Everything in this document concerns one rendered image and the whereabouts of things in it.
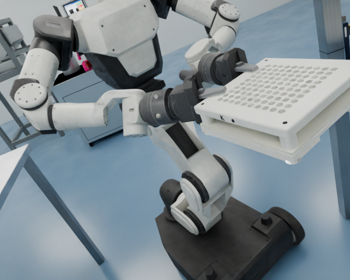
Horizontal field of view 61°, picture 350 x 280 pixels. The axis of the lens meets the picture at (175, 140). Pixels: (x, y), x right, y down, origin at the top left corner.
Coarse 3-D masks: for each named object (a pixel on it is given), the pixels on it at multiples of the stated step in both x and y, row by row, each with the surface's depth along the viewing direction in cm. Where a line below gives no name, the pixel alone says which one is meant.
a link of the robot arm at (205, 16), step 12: (180, 0) 106; (192, 0) 105; (204, 0) 106; (216, 0) 106; (180, 12) 109; (192, 12) 107; (204, 12) 106; (216, 12) 106; (228, 12) 101; (204, 24) 109
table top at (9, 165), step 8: (8, 152) 144; (16, 152) 140; (24, 152) 138; (0, 160) 139; (8, 160) 135; (16, 160) 131; (24, 160) 135; (0, 168) 130; (8, 168) 126; (16, 168) 126; (0, 176) 122; (8, 176) 119; (16, 176) 123; (0, 184) 115; (8, 184) 116; (0, 192) 109; (8, 192) 114; (0, 200) 107; (0, 208) 105
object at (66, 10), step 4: (72, 0) 295; (76, 0) 295; (80, 0) 296; (84, 0) 303; (64, 4) 295; (68, 4) 296; (72, 4) 296; (76, 4) 297; (80, 4) 298; (84, 4) 299; (64, 8) 297; (68, 8) 297; (72, 8) 298; (80, 8) 299; (64, 12) 299; (68, 12) 299
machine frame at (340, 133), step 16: (320, 0) 97; (336, 0) 97; (320, 16) 101; (336, 16) 99; (320, 32) 105; (336, 32) 102; (320, 48) 109; (336, 48) 104; (336, 128) 120; (336, 144) 125; (336, 160) 131; (336, 176) 137
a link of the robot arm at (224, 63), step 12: (240, 48) 73; (204, 60) 83; (216, 60) 78; (228, 60) 73; (240, 60) 74; (204, 72) 83; (216, 72) 79; (228, 72) 75; (240, 72) 76; (216, 84) 83
